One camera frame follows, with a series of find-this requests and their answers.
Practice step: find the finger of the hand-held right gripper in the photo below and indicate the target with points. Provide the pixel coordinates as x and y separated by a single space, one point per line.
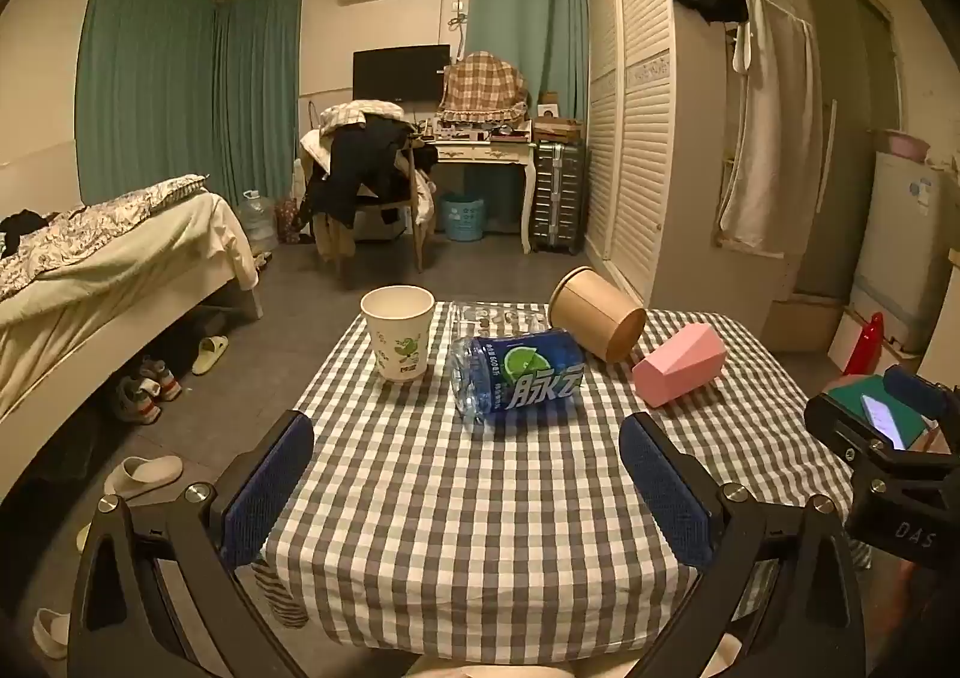
840 423
919 389

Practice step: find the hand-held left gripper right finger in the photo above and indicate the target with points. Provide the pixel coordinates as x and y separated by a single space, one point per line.
667 490

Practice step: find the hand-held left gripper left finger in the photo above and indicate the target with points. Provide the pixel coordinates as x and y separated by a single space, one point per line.
270 490

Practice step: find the white paper cup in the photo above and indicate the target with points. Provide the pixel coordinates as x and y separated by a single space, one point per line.
397 340

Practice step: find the pink faceted cup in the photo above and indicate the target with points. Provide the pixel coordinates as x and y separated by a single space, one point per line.
679 363

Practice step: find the brown paper cup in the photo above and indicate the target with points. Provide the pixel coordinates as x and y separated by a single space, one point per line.
596 322

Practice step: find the green box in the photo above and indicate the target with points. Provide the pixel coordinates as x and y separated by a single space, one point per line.
851 402

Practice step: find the red plastic object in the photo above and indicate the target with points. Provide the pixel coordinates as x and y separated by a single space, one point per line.
868 344

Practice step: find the white slipper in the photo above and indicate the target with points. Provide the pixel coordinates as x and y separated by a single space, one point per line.
142 477
51 634

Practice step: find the white fridge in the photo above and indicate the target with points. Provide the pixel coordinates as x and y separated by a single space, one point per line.
907 250

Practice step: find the cream slipper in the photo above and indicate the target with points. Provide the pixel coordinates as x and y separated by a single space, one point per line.
210 354

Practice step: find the grey sneaker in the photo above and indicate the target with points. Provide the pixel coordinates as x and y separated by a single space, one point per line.
139 402
163 378

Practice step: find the checkered tablecloth table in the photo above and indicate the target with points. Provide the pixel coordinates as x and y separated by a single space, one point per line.
487 513

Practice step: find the blue label plastic bottle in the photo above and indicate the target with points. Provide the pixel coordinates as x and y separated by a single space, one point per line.
517 378

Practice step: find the pink basin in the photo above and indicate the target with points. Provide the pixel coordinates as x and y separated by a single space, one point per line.
906 144

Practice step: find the bed with cream sheet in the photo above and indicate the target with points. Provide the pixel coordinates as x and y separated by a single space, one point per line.
112 288

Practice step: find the large water jug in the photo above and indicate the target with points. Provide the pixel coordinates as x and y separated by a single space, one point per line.
259 220

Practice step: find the dark red bag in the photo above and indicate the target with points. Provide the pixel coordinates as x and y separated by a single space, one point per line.
287 220

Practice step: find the grey door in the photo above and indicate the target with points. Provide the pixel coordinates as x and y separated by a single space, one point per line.
847 123

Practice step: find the white hanging towel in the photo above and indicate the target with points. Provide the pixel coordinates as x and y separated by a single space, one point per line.
765 145

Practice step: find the wooden chair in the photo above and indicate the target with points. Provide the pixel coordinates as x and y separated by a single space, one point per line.
414 228

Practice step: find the dark suitcase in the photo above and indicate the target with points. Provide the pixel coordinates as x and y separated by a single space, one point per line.
557 198

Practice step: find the floral blanket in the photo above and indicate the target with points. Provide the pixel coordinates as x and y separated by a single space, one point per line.
90 228

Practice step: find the white louvred wardrobe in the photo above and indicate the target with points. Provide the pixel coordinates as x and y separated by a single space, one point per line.
637 160

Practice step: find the blue plastic basket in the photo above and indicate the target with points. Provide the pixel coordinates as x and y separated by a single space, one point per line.
463 217

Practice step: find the chair piled with clothes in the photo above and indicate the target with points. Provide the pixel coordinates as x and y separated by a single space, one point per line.
360 160

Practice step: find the dark cloth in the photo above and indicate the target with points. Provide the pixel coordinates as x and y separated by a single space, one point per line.
21 228

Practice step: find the white desk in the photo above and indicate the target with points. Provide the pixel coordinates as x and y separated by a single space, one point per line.
487 157

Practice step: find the cardboard boxes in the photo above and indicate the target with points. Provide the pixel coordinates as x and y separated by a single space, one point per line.
556 119

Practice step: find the black television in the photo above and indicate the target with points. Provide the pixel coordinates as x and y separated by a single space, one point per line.
401 73

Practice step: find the plaid cloth cover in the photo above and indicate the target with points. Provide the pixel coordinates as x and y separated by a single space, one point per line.
484 85

